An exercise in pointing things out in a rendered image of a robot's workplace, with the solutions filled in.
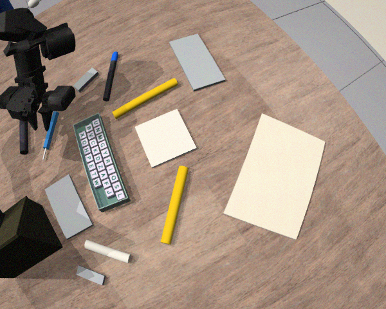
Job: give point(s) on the dark grey cylinder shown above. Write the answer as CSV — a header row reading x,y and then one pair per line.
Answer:
x,y
23,135

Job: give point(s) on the black marker with blue cap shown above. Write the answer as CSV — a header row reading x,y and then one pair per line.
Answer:
x,y
110,76

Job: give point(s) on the yellow cylinder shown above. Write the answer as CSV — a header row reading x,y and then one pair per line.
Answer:
x,y
173,210
144,98

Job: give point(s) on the cream cylinder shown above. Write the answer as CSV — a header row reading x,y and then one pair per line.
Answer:
x,y
107,251

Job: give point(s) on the blue stylus with white tip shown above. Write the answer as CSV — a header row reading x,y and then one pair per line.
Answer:
x,y
50,132

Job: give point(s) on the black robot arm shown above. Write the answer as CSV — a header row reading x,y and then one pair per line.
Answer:
x,y
20,26

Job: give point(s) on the cream sheet of paper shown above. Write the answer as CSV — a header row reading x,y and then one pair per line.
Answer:
x,y
275,184

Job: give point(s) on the cream square sheet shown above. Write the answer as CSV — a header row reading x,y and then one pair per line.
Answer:
x,y
165,138

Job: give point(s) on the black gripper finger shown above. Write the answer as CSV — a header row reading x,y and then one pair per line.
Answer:
x,y
33,121
46,117

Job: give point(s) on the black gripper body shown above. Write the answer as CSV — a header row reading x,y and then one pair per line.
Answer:
x,y
57,100

